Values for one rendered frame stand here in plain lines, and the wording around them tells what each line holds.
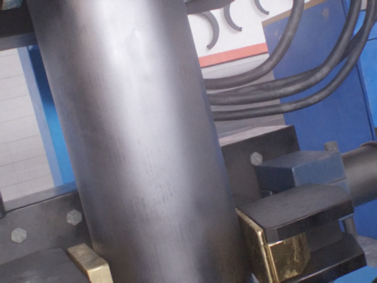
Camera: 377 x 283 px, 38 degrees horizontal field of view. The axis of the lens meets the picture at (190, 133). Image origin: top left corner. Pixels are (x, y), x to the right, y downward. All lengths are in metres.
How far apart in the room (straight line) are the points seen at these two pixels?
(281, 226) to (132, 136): 0.22
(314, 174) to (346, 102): 1.18
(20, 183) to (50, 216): 1.82
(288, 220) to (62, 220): 0.40
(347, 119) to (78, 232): 1.40
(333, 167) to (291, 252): 0.29
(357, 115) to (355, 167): 1.05
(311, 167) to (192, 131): 0.31
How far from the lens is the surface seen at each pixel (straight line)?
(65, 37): 0.72
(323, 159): 0.98
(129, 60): 0.69
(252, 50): 3.12
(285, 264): 0.74
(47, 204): 0.94
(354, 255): 0.79
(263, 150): 1.06
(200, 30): 3.01
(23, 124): 2.75
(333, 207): 0.75
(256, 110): 1.08
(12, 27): 0.95
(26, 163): 2.75
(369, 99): 2.04
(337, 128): 2.20
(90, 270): 0.72
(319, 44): 2.18
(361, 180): 1.05
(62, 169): 1.16
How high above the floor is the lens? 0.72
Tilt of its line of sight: 4 degrees down
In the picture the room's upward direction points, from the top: 14 degrees counter-clockwise
